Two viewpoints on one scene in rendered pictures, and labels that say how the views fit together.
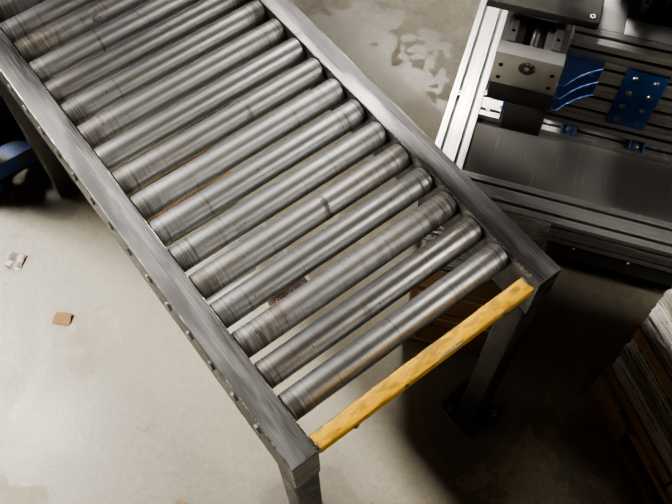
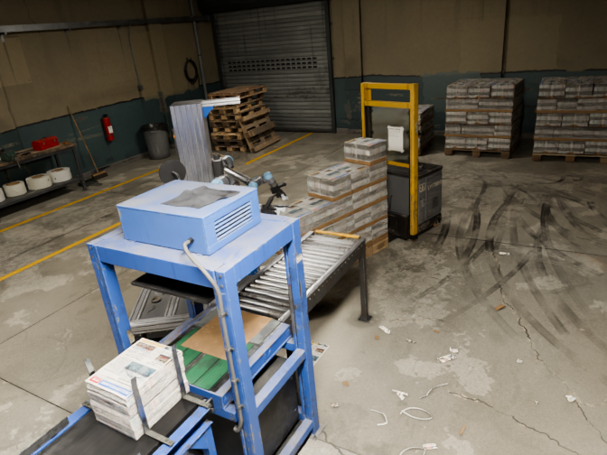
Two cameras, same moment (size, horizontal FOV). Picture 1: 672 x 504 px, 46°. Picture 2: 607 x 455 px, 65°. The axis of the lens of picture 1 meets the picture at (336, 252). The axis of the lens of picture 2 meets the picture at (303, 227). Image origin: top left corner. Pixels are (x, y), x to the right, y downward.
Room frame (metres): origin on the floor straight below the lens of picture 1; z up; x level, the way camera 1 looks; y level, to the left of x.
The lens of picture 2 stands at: (2.17, 3.33, 2.53)
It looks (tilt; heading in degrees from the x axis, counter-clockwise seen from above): 23 degrees down; 248
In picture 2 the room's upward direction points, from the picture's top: 5 degrees counter-clockwise
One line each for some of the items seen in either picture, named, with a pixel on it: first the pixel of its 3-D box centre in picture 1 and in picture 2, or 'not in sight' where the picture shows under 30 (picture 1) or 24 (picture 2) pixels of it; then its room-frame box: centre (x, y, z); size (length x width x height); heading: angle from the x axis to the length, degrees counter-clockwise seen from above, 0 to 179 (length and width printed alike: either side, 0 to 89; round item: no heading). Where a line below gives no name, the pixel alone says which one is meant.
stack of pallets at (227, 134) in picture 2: not in sight; (239, 117); (-0.98, -7.71, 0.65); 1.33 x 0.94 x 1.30; 40
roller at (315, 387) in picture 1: (397, 327); (331, 241); (0.51, -0.10, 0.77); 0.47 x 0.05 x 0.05; 126
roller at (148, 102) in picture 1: (185, 82); (294, 274); (1.04, 0.29, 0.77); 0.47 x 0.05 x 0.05; 126
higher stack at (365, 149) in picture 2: not in sight; (367, 195); (-0.52, -1.23, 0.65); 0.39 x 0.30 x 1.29; 109
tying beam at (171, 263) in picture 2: not in sight; (195, 238); (1.80, 0.84, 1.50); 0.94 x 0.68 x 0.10; 126
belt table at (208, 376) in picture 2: not in sight; (217, 349); (1.80, 0.85, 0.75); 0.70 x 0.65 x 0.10; 36
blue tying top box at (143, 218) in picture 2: not in sight; (191, 213); (1.80, 0.85, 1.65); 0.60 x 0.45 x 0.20; 126
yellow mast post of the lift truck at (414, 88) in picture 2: not in sight; (412, 162); (-1.03, -1.05, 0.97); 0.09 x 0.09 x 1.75; 19
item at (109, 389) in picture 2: not in sight; (139, 385); (2.27, 1.18, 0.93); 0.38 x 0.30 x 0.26; 36
